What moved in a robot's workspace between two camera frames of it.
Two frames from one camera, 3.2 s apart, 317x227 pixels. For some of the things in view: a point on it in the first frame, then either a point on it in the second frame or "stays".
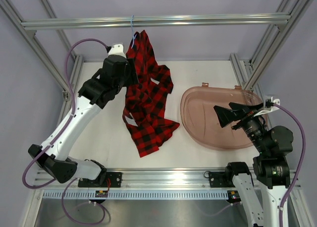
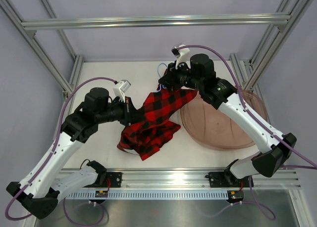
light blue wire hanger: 134,36 -> 159,75
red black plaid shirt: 149,127 -> 150,128
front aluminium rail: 138,180 stays
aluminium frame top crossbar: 154,22 stays
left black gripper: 130,69 -> 131,115
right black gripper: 227,115 -> 170,79
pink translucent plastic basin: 200,119 stays
